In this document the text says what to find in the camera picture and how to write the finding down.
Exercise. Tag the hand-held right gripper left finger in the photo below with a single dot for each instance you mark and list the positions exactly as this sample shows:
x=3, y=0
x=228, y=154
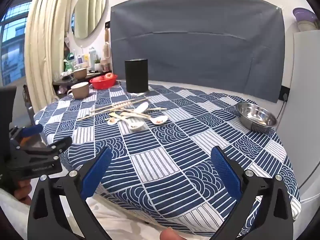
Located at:
x=96, y=175

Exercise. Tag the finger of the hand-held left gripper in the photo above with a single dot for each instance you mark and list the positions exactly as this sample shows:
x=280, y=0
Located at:
x=50, y=152
x=33, y=129

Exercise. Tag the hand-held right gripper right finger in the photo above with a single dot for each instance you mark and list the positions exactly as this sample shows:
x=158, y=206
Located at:
x=225, y=170

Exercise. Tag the pile of wooden chopsticks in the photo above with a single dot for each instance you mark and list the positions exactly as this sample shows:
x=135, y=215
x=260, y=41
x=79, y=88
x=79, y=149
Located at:
x=117, y=107

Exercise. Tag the black cylindrical cup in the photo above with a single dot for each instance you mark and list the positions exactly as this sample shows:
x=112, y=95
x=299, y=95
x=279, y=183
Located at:
x=136, y=76

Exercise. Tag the person's left forearm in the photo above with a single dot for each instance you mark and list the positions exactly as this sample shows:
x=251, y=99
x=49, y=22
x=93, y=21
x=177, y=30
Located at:
x=10, y=210

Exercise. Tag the person's left hand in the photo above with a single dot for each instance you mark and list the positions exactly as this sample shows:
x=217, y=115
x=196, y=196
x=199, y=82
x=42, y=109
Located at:
x=23, y=190

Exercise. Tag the person's right hand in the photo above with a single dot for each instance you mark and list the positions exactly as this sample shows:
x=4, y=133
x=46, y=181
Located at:
x=170, y=234

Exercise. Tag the blue patterned tablecloth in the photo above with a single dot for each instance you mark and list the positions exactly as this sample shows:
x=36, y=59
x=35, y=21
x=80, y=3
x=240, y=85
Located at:
x=175, y=150

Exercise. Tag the person's white garment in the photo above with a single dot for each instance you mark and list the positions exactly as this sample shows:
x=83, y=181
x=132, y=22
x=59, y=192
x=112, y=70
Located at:
x=117, y=227

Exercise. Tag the beige ceramic mug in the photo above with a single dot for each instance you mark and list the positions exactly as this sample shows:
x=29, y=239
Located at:
x=79, y=73
x=80, y=90

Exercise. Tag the stainless steel bowl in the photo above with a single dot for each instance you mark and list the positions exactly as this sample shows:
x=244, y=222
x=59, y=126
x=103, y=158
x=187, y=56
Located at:
x=255, y=116

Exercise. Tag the window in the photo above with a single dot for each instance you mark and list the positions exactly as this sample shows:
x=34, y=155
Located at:
x=12, y=45

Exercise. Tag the green plastic bottle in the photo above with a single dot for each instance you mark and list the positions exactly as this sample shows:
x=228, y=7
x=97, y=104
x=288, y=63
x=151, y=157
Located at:
x=67, y=63

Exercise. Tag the cream curtain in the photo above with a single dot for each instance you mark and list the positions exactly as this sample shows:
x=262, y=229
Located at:
x=47, y=42

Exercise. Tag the red apple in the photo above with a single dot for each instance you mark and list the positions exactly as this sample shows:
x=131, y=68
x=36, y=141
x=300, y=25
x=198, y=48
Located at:
x=109, y=75
x=98, y=78

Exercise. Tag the red plastic basket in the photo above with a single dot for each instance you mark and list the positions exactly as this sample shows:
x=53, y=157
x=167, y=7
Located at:
x=102, y=83

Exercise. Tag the small potted plant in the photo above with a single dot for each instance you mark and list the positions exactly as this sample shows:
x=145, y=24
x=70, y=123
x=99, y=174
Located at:
x=97, y=65

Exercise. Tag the white spray bottle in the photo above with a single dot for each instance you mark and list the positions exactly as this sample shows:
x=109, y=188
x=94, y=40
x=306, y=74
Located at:
x=92, y=56

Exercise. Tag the white cabinet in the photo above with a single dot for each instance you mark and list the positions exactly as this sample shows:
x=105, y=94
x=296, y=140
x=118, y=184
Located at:
x=306, y=100

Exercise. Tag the wooden hanging brush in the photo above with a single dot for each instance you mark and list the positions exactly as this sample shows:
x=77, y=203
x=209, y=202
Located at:
x=107, y=50
x=107, y=34

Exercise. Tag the grey backdrop cloth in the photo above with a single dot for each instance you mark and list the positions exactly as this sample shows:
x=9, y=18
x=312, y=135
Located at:
x=197, y=50

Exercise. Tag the stack of white bowls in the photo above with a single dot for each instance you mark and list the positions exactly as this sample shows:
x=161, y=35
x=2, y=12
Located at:
x=306, y=25

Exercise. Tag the purple bowl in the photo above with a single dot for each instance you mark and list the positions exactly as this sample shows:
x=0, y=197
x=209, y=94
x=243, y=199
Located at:
x=303, y=13

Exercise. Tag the wall socket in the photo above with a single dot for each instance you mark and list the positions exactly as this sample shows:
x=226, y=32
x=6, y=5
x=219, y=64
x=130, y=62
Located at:
x=284, y=93

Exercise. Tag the round wall mirror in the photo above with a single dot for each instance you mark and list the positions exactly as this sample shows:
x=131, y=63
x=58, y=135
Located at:
x=90, y=12

